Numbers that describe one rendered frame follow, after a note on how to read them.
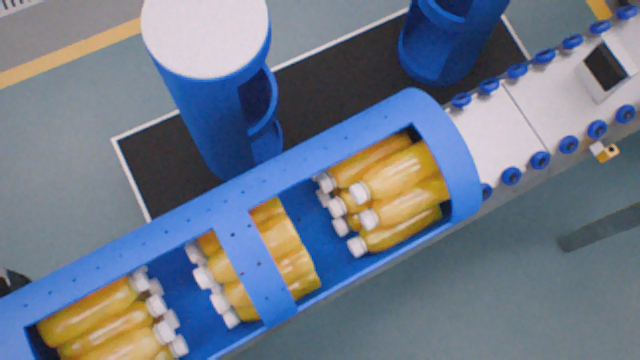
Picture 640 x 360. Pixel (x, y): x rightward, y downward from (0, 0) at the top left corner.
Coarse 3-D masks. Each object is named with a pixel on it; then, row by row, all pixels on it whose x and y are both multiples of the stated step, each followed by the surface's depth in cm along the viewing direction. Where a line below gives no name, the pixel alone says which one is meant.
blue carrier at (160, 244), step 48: (336, 144) 118; (432, 144) 116; (240, 192) 116; (288, 192) 137; (480, 192) 120; (144, 240) 113; (240, 240) 111; (336, 240) 138; (48, 288) 111; (96, 288) 109; (192, 288) 136; (336, 288) 122; (0, 336) 107; (192, 336) 131; (240, 336) 125
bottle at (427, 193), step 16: (432, 176) 125; (400, 192) 124; (416, 192) 124; (432, 192) 124; (448, 192) 125; (368, 208) 125; (384, 208) 123; (400, 208) 123; (416, 208) 124; (384, 224) 125
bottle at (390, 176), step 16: (416, 144) 123; (384, 160) 122; (400, 160) 120; (416, 160) 120; (432, 160) 121; (368, 176) 120; (384, 176) 119; (400, 176) 120; (416, 176) 121; (368, 192) 120; (384, 192) 120
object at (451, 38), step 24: (432, 0) 192; (456, 0) 230; (480, 0) 179; (504, 0) 183; (408, 24) 237; (432, 24) 241; (456, 24) 192; (480, 24) 193; (408, 48) 238; (432, 48) 239; (456, 48) 206; (480, 48) 215; (408, 72) 235; (432, 72) 236; (456, 72) 225
